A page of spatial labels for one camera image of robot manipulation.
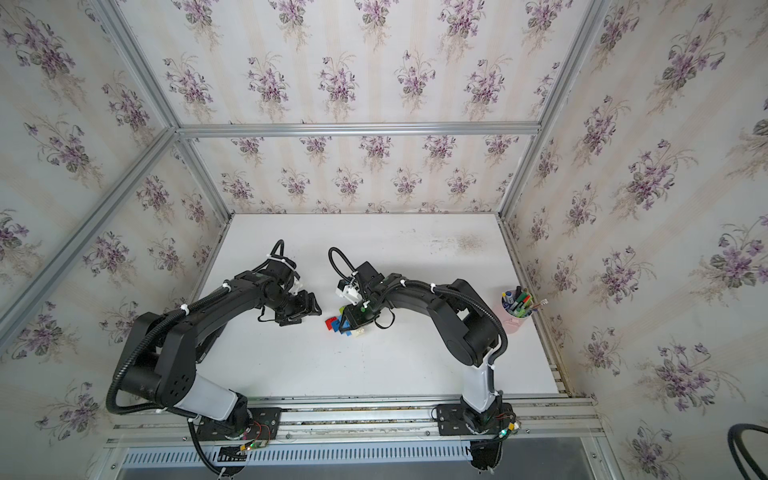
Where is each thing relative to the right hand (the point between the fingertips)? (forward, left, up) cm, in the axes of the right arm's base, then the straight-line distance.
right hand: (350, 327), depth 87 cm
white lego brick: (-3, -3, +4) cm, 6 cm away
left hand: (+3, +11, +2) cm, 11 cm away
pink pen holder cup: (+4, -48, +5) cm, 49 cm away
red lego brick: (+1, +6, 0) cm, 7 cm away
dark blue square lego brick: (-1, +1, +4) cm, 4 cm away
